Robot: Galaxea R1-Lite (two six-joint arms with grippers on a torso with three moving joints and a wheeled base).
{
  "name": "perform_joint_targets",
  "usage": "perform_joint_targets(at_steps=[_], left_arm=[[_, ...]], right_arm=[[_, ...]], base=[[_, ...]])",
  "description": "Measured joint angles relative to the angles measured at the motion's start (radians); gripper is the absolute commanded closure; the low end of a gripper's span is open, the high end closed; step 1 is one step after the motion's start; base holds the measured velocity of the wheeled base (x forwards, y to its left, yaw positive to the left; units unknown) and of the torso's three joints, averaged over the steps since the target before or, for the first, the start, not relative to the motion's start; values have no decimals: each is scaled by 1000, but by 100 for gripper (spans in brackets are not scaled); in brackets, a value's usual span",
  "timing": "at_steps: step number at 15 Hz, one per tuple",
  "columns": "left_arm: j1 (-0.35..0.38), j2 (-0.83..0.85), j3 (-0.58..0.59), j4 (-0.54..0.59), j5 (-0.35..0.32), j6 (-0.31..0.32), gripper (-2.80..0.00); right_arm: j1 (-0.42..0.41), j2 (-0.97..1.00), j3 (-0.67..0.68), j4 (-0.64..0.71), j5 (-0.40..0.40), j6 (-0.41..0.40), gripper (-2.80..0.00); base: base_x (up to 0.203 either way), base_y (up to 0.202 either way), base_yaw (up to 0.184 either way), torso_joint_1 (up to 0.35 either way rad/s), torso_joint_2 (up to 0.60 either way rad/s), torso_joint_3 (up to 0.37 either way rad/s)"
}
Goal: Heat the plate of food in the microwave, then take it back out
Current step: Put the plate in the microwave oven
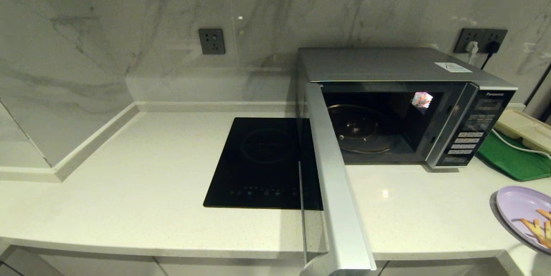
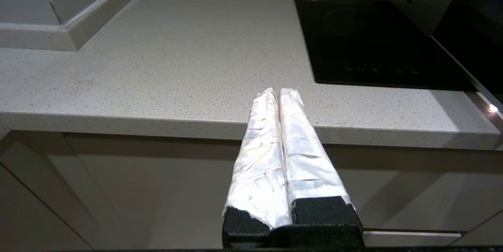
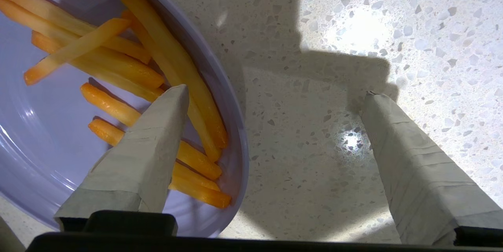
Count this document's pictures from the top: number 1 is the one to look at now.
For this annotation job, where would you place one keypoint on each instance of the microwave door with glass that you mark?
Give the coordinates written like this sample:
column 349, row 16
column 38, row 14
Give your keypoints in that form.
column 340, row 207

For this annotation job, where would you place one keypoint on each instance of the purple plate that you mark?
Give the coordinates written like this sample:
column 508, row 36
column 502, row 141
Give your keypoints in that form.
column 514, row 207

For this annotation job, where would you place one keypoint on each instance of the orange french fry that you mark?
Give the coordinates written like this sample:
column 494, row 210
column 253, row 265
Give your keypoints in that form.
column 544, row 214
column 547, row 235
column 531, row 226

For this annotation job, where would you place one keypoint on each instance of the orange carrot sticks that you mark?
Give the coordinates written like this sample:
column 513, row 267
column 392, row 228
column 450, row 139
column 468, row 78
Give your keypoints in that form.
column 537, row 228

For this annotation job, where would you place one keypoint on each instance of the silver microwave oven body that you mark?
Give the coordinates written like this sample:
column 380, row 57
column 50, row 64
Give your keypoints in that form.
column 379, row 64

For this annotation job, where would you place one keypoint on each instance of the black induction cooktop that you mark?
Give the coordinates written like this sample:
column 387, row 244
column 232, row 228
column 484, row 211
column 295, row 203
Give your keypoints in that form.
column 258, row 159

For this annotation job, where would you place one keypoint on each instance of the white sticker label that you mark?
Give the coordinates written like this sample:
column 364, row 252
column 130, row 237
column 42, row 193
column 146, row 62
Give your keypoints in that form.
column 453, row 67

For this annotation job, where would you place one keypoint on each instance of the white power plug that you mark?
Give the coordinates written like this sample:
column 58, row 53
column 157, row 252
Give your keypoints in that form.
column 472, row 48

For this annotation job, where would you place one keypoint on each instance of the green plastic tray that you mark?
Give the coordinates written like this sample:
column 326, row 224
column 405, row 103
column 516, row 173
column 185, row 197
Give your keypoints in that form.
column 508, row 162

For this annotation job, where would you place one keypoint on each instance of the beige power strip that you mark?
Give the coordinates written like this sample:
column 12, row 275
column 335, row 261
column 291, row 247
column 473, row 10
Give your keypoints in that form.
column 521, row 127

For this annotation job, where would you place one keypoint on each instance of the white cabinet corner panel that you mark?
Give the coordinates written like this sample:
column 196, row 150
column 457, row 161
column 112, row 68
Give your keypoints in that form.
column 17, row 264

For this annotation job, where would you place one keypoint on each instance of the grey wall socket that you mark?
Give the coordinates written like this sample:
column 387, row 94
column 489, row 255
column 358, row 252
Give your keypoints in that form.
column 464, row 35
column 212, row 41
column 497, row 35

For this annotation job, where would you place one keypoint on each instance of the dark metal frame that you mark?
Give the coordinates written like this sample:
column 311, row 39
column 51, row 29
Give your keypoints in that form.
column 540, row 95

